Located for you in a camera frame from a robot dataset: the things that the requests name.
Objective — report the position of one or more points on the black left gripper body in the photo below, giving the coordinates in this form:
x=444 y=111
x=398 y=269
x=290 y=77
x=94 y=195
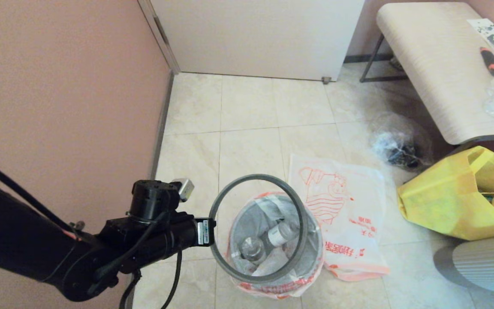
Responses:
x=185 y=234

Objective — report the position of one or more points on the black round trash bin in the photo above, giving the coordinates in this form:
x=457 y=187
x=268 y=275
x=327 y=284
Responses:
x=251 y=214

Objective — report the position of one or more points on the clear plastic bag dark contents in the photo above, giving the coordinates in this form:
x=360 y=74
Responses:
x=395 y=148

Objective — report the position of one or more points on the yellow tote bag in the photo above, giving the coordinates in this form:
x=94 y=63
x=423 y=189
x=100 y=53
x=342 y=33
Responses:
x=440 y=201

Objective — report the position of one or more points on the clear bottle with white label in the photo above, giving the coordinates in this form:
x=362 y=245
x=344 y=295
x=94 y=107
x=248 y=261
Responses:
x=279 y=235

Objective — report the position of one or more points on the small metal door stop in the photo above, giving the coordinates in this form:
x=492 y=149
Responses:
x=326 y=80

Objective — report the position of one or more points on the white door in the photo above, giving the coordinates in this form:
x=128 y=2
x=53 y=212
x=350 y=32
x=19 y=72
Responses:
x=264 y=38

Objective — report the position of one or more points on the beige bench with black legs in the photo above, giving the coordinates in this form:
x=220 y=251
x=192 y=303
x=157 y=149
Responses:
x=435 y=73

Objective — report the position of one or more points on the grey ribbed round object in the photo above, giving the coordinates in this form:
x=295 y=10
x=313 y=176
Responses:
x=487 y=262

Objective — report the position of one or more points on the dark green packet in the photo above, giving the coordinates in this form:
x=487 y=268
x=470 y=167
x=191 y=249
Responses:
x=493 y=201

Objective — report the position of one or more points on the black and orange tool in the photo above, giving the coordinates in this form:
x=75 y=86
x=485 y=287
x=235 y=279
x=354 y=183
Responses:
x=489 y=62

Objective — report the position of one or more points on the black and white printed leaflet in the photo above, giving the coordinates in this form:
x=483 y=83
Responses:
x=489 y=31

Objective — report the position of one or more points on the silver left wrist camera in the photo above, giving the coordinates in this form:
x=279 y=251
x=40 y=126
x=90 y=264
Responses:
x=183 y=189

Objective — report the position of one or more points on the white door frame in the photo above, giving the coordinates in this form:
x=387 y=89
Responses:
x=161 y=36

